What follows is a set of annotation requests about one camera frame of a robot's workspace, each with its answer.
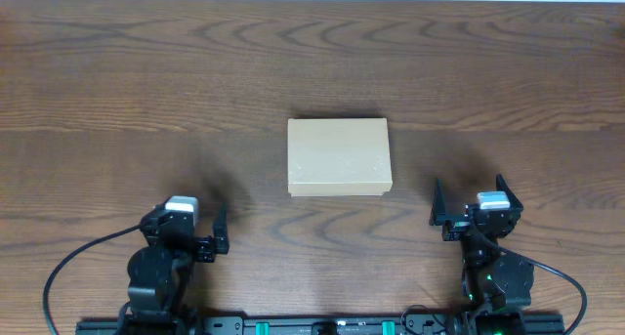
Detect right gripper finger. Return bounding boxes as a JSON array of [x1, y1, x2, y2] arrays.
[[429, 179, 446, 226], [495, 174, 523, 213]]

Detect cardboard box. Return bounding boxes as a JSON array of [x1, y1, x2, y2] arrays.
[[287, 118, 393, 197]]

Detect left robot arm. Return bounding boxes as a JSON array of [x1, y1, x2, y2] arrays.
[[116, 202, 229, 335]]

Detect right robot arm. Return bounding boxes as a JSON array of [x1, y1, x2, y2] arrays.
[[430, 175, 534, 334]]

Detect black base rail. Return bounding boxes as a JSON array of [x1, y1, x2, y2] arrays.
[[75, 314, 565, 335]]

